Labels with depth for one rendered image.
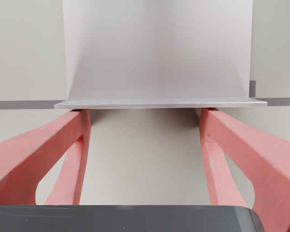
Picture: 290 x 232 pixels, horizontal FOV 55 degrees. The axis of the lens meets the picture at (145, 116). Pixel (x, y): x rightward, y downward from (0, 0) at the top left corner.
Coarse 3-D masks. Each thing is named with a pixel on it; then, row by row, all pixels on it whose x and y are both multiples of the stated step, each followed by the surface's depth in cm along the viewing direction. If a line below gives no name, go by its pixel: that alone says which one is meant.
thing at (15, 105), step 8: (0, 104) 13; (8, 104) 13; (16, 104) 13; (24, 104) 13; (32, 104) 13; (40, 104) 13; (48, 104) 13; (272, 104) 13; (280, 104) 13; (288, 104) 13
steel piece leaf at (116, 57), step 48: (96, 0) 12; (144, 0) 12; (192, 0) 12; (240, 0) 12; (96, 48) 13; (144, 48) 13; (192, 48) 13; (240, 48) 13; (96, 96) 13; (144, 96) 13; (192, 96) 13; (240, 96) 13
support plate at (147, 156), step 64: (0, 0) 13; (256, 0) 13; (0, 64) 13; (64, 64) 13; (256, 64) 13; (0, 128) 13; (128, 128) 13; (192, 128) 13; (128, 192) 14; (192, 192) 14
